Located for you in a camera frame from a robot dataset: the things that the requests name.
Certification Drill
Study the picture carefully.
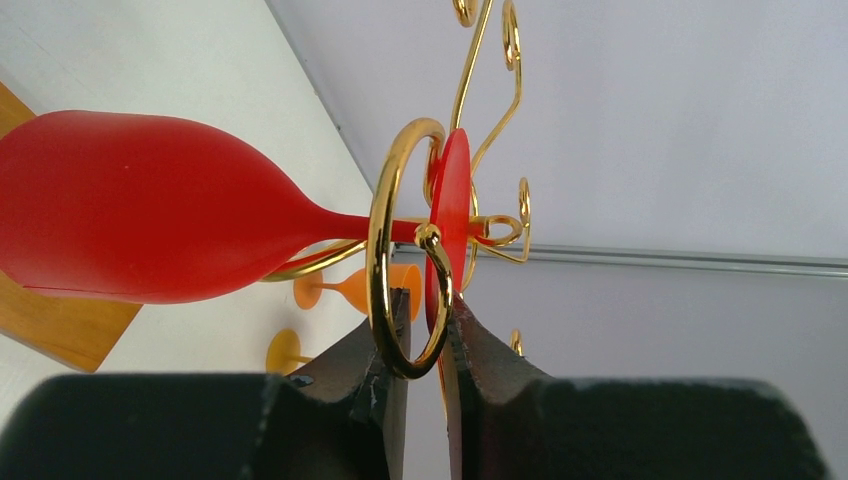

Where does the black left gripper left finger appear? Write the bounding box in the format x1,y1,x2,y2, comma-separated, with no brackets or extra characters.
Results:
1,323,407,479

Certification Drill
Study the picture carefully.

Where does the orange wine glass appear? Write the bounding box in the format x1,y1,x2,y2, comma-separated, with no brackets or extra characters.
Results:
293,264,423,322

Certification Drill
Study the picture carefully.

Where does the wooden rack base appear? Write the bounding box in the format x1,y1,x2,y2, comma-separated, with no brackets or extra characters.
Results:
0,80,144,374

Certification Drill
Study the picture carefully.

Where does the yellow wine glass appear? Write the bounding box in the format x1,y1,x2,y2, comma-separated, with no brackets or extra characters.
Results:
265,328,313,375

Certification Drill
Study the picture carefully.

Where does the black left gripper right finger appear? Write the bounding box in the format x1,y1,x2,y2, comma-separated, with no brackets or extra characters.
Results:
442,300,832,479

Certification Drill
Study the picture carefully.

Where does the gold wire rack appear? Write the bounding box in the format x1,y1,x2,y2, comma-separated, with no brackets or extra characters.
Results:
261,0,533,382

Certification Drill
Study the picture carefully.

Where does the red wine glass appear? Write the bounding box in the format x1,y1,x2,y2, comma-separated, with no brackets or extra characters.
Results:
0,109,473,336

